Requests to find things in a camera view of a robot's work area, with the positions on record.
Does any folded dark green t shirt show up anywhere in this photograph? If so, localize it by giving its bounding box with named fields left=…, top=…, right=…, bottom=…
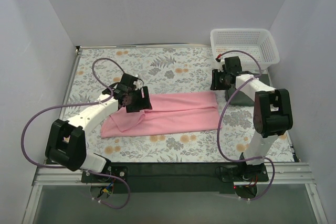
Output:
left=225, top=73, right=270, bottom=106

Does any aluminium table frame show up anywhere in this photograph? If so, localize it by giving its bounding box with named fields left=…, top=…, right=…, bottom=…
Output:
left=22, top=45, right=329, bottom=224

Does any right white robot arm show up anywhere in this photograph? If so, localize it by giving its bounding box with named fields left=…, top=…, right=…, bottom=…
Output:
left=211, top=54, right=293, bottom=181

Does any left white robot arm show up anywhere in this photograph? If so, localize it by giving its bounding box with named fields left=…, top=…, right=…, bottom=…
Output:
left=45, top=73, right=152, bottom=182

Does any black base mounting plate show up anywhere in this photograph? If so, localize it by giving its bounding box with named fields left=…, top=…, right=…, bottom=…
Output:
left=81, top=162, right=271, bottom=196

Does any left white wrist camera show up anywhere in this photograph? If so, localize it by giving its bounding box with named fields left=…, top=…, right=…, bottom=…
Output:
left=133, top=78, right=144, bottom=90

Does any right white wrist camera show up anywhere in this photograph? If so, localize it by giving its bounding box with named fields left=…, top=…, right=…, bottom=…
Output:
left=215, top=61, right=225, bottom=71

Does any white plastic basket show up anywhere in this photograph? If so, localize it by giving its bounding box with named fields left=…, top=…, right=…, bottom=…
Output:
left=210, top=28, right=280, bottom=70

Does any pink t shirt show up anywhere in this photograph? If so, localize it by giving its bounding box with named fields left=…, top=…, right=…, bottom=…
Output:
left=101, top=91, right=219, bottom=138

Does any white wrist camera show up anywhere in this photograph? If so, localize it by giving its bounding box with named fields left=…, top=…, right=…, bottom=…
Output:
left=133, top=78, right=144, bottom=90
left=215, top=61, right=225, bottom=71

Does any floral patterned table mat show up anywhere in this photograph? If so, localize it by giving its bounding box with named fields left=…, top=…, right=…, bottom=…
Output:
left=62, top=47, right=254, bottom=162

